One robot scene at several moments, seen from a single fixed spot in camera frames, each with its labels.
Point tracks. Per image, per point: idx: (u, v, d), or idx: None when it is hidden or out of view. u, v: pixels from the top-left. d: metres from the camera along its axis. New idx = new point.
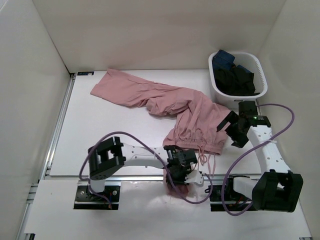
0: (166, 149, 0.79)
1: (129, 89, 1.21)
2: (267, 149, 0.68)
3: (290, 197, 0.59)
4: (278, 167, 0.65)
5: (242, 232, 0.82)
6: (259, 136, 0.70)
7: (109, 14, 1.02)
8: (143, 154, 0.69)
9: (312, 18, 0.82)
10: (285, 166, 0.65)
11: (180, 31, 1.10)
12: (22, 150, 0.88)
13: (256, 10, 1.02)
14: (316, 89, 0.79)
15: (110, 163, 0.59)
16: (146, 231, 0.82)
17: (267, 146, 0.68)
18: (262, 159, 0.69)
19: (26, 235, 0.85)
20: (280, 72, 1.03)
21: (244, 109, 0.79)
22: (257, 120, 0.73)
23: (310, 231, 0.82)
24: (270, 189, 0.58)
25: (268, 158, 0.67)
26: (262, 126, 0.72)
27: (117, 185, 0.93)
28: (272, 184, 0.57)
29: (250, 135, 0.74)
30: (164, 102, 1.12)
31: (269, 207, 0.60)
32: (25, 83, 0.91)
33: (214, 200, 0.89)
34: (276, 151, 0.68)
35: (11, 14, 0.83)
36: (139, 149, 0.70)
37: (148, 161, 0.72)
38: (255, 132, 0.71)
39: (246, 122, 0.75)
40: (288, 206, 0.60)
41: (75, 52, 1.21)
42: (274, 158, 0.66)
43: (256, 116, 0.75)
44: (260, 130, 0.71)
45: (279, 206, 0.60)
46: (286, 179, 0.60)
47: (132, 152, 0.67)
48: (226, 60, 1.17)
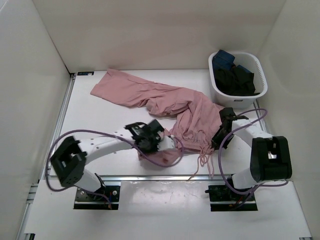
0: (128, 128, 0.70)
1: (129, 89, 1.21)
2: (249, 128, 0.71)
3: (283, 158, 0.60)
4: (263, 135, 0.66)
5: (242, 232, 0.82)
6: (241, 124, 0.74)
7: (109, 14, 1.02)
8: (103, 142, 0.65)
9: (312, 19, 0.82)
10: (267, 134, 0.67)
11: (180, 31, 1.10)
12: (22, 150, 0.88)
13: (256, 10, 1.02)
14: (316, 89, 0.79)
15: (74, 162, 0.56)
16: (146, 231, 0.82)
17: (249, 126, 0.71)
18: (249, 138, 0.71)
19: (26, 235, 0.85)
20: (280, 72, 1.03)
21: (225, 113, 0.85)
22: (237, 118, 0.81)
23: (309, 231, 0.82)
24: (261, 152, 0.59)
25: (253, 132, 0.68)
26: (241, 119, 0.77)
27: (117, 185, 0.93)
28: (262, 146, 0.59)
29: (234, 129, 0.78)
30: (164, 102, 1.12)
31: (268, 173, 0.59)
32: (25, 83, 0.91)
33: (214, 200, 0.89)
34: (259, 128, 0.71)
35: (11, 14, 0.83)
36: (98, 139, 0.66)
37: (111, 147, 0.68)
38: (237, 122, 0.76)
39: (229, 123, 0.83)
40: (285, 168, 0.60)
41: (75, 52, 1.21)
42: (257, 131, 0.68)
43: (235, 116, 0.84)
44: (240, 121, 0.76)
45: (278, 170, 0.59)
46: (274, 144, 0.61)
47: (91, 145, 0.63)
48: (226, 60, 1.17)
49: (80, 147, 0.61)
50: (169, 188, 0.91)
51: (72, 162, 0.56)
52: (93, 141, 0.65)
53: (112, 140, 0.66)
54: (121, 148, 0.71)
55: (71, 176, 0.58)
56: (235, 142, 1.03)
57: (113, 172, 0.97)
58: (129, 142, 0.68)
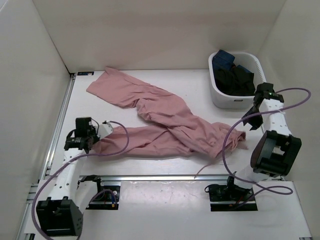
0: (68, 148, 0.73)
1: (123, 89, 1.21)
2: (274, 116, 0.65)
3: (286, 159, 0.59)
4: (280, 131, 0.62)
5: (242, 232, 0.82)
6: (269, 106, 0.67)
7: (108, 14, 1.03)
8: (66, 176, 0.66)
9: (312, 18, 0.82)
10: (286, 132, 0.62)
11: (180, 31, 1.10)
12: (22, 150, 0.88)
13: (255, 10, 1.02)
14: (316, 89, 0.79)
15: (66, 213, 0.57)
16: (146, 231, 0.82)
17: (275, 114, 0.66)
18: (267, 126, 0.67)
19: (26, 235, 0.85)
20: (280, 72, 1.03)
21: (262, 87, 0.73)
22: (272, 96, 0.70)
23: (310, 231, 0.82)
24: (266, 143, 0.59)
25: (273, 123, 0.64)
26: (275, 100, 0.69)
27: (117, 185, 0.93)
28: (270, 140, 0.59)
29: (261, 108, 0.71)
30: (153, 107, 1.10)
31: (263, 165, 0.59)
32: (25, 83, 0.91)
33: (214, 201, 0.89)
34: (283, 120, 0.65)
35: (11, 14, 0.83)
36: (60, 179, 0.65)
37: (76, 173, 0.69)
38: (266, 103, 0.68)
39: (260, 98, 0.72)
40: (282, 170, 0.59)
41: (75, 52, 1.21)
42: (278, 123, 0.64)
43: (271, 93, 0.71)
44: (272, 102, 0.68)
45: (274, 166, 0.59)
46: (286, 143, 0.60)
47: (62, 188, 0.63)
48: (226, 60, 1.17)
49: (54, 199, 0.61)
50: (168, 188, 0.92)
51: (65, 212, 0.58)
52: (57, 184, 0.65)
53: (70, 167, 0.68)
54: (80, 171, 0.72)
55: (75, 219, 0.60)
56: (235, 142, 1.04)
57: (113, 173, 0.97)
58: (83, 154, 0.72)
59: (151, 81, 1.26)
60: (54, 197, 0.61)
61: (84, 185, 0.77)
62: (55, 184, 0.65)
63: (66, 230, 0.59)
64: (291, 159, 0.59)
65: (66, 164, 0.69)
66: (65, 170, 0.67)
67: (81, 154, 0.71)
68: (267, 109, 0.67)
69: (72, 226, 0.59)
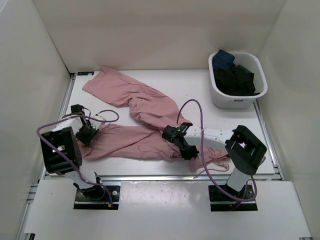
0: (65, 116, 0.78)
1: (118, 88, 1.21)
2: (208, 135, 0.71)
3: (255, 142, 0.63)
4: (227, 135, 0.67)
5: (242, 232, 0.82)
6: (194, 134, 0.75)
7: (109, 14, 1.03)
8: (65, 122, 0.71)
9: (311, 19, 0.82)
10: (228, 132, 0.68)
11: (180, 31, 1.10)
12: (22, 150, 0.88)
13: (255, 10, 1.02)
14: (316, 89, 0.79)
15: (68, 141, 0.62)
16: (147, 231, 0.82)
17: (206, 132, 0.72)
18: (214, 144, 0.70)
19: (26, 235, 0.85)
20: (280, 72, 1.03)
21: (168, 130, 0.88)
22: (183, 130, 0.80)
23: (310, 231, 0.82)
24: (239, 150, 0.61)
25: (215, 138, 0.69)
26: (189, 129, 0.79)
27: (117, 185, 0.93)
28: (236, 147, 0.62)
29: (192, 142, 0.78)
30: (142, 107, 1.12)
31: (256, 161, 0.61)
32: (25, 83, 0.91)
33: (214, 200, 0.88)
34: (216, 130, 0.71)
35: (12, 15, 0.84)
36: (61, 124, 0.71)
37: (73, 124, 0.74)
38: (191, 135, 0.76)
39: (179, 137, 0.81)
40: (263, 150, 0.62)
41: (75, 52, 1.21)
42: (217, 134, 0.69)
43: (179, 128, 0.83)
44: (191, 132, 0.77)
45: (258, 155, 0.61)
46: (238, 136, 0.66)
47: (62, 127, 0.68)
48: (226, 60, 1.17)
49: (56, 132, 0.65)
50: (169, 188, 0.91)
51: (67, 141, 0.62)
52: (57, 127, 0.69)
53: (68, 120, 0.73)
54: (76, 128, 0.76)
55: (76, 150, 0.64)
56: None
57: (113, 172, 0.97)
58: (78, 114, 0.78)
59: (151, 81, 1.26)
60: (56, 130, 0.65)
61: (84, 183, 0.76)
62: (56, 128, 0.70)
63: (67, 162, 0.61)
64: (254, 138, 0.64)
65: (64, 119, 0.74)
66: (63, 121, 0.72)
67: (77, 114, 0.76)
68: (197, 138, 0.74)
69: (73, 158, 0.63)
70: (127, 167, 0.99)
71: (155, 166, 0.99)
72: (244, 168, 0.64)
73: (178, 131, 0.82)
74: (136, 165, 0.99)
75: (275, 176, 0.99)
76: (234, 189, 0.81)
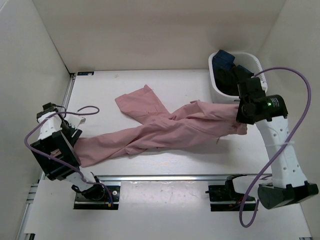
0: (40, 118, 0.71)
1: (139, 105, 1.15)
2: (284, 158, 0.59)
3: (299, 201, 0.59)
4: (294, 179, 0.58)
5: (242, 232, 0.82)
6: (274, 135, 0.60)
7: (109, 14, 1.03)
8: (47, 123, 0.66)
9: (311, 19, 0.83)
10: (300, 178, 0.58)
11: (180, 31, 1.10)
12: (22, 150, 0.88)
13: (255, 10, 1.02)
14: (316, 89, 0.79)
15: (62, 145, 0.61)
16: (147, 231, 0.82)
17: (284, 152, 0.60)
18: (275, 165, 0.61)
19: (26, 235, 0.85)
20: (280, 72, 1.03)
21: (248, 89, 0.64)
22: (272, 105, 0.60)
23: (309, 231, 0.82)
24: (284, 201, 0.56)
25: (284, 169, 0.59)
26: (278, 118, 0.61)
27: (117, 185, 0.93)
28: (287, 198, 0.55)
29: (260, 127, 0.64)
30: (161, 134, 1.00)
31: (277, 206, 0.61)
32: (25, 83, 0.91)
33: (213, 201, 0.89)
34: (295, 160, 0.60)
35: (12, 14, 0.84)
36: (44, 127, 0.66)
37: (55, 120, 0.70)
38: (270, 130, 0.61)
39: (259, 107, 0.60)
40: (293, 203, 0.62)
41: (75, 52, 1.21)
42: (290, 168, 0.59)
43: (270, 101, 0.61)
44: (276, 126, 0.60)
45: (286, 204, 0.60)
46: (300, 190, 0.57)
47: (48, 131, 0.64)
48: (226, 60, 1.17)
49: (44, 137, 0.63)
50: (168, 188, 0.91)
51: (60, 145, 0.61)
52: (42, 132, 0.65)
53: (48, 121, 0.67)
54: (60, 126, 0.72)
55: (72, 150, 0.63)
56: (234, 143, 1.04)
57: (113, 172, 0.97)
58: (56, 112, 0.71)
59: (151, 81, 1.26)
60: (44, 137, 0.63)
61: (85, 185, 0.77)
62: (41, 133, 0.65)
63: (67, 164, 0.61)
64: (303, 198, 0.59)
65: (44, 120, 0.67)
66: (45, 123, 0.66)
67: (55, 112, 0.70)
68: (271, 138, 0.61)
69: (71, 158, 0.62)
70: (127, 166, 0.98)
71: (155, 166, 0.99)
72: (265, 194, 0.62)
73: (268, 106, 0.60)
74: (136, 165, 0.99)
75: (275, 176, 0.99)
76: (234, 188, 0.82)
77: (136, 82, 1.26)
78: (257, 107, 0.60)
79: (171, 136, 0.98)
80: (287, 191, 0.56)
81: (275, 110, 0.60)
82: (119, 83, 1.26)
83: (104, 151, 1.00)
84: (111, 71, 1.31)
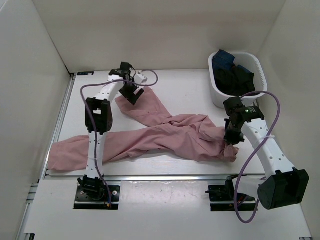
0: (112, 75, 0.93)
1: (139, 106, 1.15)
2: (267, 148, 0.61)
3: (297, 194, 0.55)
4: (282, 167, 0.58)
5: (242, 232, 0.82)
6: (256, 132, 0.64)
7: (109, 14, 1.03)
8: (108, 89, 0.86)
9: (311, 19, 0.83)
10: (288, 165, 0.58)
11: (180, 31, 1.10)
12: (22, 150, 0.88)
13: (255, 10, 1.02)
14: (315, 89, 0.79)
15: (104, 113, 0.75)
16: (147, 231, 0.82)
17: (267, 144, 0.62)
18: (263, 159, 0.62)
19: (26, 235, 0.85)
20: (280, 72, 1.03)
21: (232, 104, 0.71)
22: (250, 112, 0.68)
23: (310, 231, 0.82)
24: (279, 190, 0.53)
25: (270, 157, 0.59)
26: (257, 120, 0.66)
27: (117, 185, 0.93)
28: (281, 183, 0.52)
29: (245, 132, 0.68)
30: (162, 137, 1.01)
31: (277, 205, 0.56)
32: (25, 83, 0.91)
33: (214, 201, 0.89)
34: (278, 149, 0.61)
35: (11, 14, 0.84)
36: (105, 90, 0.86)
37: (113, 90, 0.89)
38: (251, 129, 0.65)
39: (240, 116, 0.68)
40: (295, 201, 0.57)
41: (75, 52, 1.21)
42: (276, 157, 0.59)
43: (248, 109, 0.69)
44: (256, 125, 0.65)
45: (287, 201, 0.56)
46: (291, 175, 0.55)
47: (104, 95, 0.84)
48: (226, 60, 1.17)
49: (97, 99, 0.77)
50: (169, 188, 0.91)
51: (104, 112, 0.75)
52: (102, 92, 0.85)
53: (111, 85, 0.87)
54: (116, 91, 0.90)
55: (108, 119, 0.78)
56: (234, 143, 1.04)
57: (113, 172, 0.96)
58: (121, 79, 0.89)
59: (151, 81, 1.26)
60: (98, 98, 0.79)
61: (90, 170, 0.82)
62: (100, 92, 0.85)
63: (100, 124, 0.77)
64: (301, 190, 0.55)
65: (108, 83, 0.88)
66: (108, 86, 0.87)
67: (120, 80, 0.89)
68: (253, 136, 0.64)
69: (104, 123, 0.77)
70: (128, 166, 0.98)
71: (156, 166, 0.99)
72: (263, 194, 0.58)
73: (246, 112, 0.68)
74: (136, 165, 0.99)
75: None
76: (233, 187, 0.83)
77: None
78: (238, 116, 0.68)
79: (172, 140, 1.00)
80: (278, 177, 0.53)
81: (253, 115, 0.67)
82: None
83: (105, 153, 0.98)
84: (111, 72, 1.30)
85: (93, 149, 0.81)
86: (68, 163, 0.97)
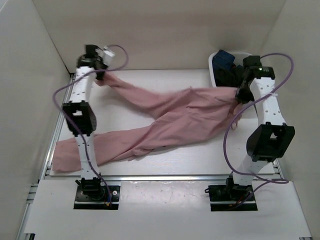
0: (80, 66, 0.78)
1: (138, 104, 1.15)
2: (267, 102, 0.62)
3: (281, 147, 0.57)
4: (274, 120, 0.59)
5: (242, 232, 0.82)
6: (261, 89, 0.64)
7: (109, 14, 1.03)
8: (82, 86, 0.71)
9: (311, 19, 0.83)
10: (280, 119, 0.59)
11: (180, 31, 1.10)
12: (22, 149, 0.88)
13: (255, 10, 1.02)
14: (315, 89, 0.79)
15: (86, 114, 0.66)
16: (147, 231, 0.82)
17: (268, 100, 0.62)
18: (259, 113, 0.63)
19: (26, 235, 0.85)
20: (280, 72, 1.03)
21: (248, 62, 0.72)
22: (264, 70, 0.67)
23: (310, 231, 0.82)
24: (264, 136, 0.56)
25: (266, 111, 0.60)
26: (266, 78, 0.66)
27: (117, 185, 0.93)
28: (266, 129, 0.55)
29: (253, 88, 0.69)
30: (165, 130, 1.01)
31: (259, 153, 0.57)
32: (25, 83, 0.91)
33: (214, 200, 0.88)
34: (276, 106, 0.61)
35: (11, 14, 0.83)
36: (79, 88, 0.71)
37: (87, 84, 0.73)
38: (258, 84, 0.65)
39: (252, 73, 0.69)
40: (277, 155, 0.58)
41: (75, 52, 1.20)
42: (271, 111, 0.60)
43: (261, 68, 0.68)
44: (264, 82, 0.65)
45: (269, 153, 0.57)
46: (280, 130, 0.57)
47: (79, 94, 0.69)
48: (226, 60, 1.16)
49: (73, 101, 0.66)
50: (169, 188, 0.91)
51: (85, 114, 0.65)
52: (75, 91, 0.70)
53: (83, 81, 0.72)
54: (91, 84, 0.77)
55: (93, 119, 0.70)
56: (234, 143, 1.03)
57: (114, 172, 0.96)
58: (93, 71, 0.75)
59: (151, 81, 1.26)
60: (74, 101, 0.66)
61: (86, 171, 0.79)
62: (73, 92, 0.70)
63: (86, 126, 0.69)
64: (285, 145, 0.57)
65: (79, 79, 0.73)
66: (80, 82, 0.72)
67: (92, 71, 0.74)
68: (258, 92, 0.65)
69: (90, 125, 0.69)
70: (128, 166, 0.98)
71: (156, 165, 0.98)
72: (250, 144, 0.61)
73: (259, 69, 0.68)
74: (136, 165, 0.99)
75: (275, 176, 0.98)
76: (232, 184, 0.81)
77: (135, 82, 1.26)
78: (251, 72, 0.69)
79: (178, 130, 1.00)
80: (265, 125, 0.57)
81: (264, 73, 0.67)
82: None
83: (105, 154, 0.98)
84: None
85: (84, 153, 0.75)
86: (73, 162, 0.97)
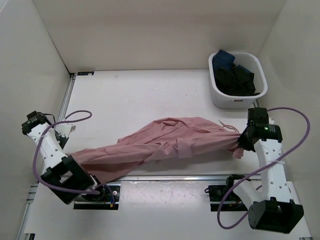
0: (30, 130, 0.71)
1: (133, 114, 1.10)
2: (272, 173, 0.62)
3: (288, 224, 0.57)
4: (280, 194, 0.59)
5: (242, 232, 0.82)
6: (266, 153, 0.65)
7: (109, 14, 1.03)
8: (49, 146, 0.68)
9: (311, 19, 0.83)
10: (286, 196, 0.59)
11: (180, 31, 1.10)
12: (22, 150, 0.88)
13: (255, 11, 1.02)
14: (315, 89, 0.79)
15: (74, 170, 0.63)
16: (147, 231, 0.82)
17: (273, 167, 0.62)
18: (264, 181, 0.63)
19: (26, 235, 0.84)
20: (280, 72, 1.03)
21: (254, 117, 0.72)
22: (271, 130, 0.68)
23: (310, 231, 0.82)
24: (268, 215, 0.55)
25: (271, 183, 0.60)
26: (272, 140, 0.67)
27: (117, 185, 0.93)
28: (272, 207, 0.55)
29: (256, 148, 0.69)
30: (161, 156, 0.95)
31: (263, 226, 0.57)
32: (25, 84, 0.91)
33: (214, 200, 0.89)
34: (282, 178, 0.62)
35: (12, 15, 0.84)
36: (48, 148, 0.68)
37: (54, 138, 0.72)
38: (263, 148, 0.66)
39: (256, 132, 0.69)
40: (283, 231, 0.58)
41: (75, 52, 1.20)
42: (277, 183, 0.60)
43: (267, 126, 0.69)
44: (269, 146, 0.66)
45: (274, 228, 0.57)
46: (287, 206, 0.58)
47: (53, 155, 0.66)
48: (226, 60, 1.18)
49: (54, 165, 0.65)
50: (168, 188, 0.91)
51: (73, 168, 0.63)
52: (46, 155, 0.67)
53: (47, 140, 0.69)
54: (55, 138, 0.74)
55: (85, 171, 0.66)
56: None
57: None
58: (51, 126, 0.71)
59: (151, 81, 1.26)
60: (53, 164, 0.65)
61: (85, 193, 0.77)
62: (45, 156, 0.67)
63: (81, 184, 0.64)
64: (292, 223, 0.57)
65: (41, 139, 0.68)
66: (44, 143, 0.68)
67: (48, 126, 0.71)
68: (263, 156, 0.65)
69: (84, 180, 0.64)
70: None
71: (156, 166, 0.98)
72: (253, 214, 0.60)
73: (265, 128, 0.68)
74: None
75: None
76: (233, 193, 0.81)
77: (135, 82, 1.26)
78: (255, 130, 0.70)
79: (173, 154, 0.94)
80: (271, 202, 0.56)
81: (270, 134, 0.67)
82: (119, 83, 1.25)
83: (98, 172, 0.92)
84: (111, 71, 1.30)
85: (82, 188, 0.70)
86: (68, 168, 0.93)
